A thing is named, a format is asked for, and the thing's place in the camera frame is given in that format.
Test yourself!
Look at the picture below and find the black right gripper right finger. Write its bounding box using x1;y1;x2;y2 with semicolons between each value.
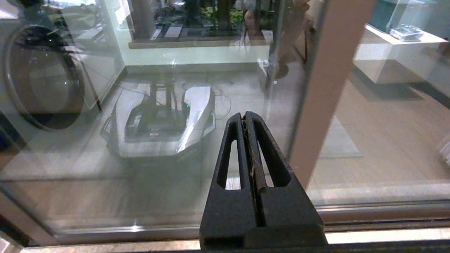
244;111;328;247

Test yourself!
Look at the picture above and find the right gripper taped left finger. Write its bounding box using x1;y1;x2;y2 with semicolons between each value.
199;112;260;249

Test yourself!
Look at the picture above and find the brown framed glass sliding door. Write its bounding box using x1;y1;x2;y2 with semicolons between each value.
0;0;376;246

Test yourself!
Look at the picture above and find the white pleated curtain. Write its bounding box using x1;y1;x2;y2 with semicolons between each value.
439;135;450;166

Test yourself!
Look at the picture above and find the window with black railing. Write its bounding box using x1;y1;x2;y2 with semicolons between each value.
129;0;282;40

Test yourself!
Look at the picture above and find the grey front-load washing machine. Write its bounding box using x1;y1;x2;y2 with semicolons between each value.
0;0;125;135

